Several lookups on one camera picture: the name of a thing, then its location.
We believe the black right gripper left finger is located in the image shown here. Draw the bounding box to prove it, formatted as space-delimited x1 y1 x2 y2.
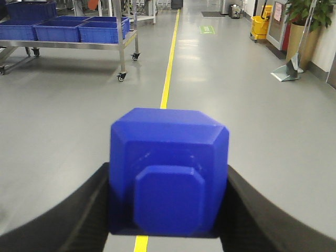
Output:
1 162 109 251

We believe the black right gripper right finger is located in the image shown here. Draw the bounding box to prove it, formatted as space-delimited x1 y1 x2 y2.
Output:
219 166 335 251

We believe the blue plastic block part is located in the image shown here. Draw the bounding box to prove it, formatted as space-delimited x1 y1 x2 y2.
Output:
108 108 230 238

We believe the grey metal dustpan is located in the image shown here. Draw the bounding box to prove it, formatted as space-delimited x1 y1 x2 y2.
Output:
270 52 304 82

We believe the stainless steel wheeled cart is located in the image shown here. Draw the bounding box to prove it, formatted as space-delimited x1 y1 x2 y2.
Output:
1 1 140 82

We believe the blue bin on cart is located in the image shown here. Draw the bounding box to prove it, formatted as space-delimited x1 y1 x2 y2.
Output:
78 22 119 44

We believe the yellow mop bucket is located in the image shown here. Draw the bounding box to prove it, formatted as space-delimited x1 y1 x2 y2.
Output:
250 5 272 43

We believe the green floor sign sticker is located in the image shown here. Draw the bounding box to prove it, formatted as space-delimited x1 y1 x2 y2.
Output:
199 25 216 35

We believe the potted green plant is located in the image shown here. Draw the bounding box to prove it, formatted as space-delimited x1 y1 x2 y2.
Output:
286 0 335 71

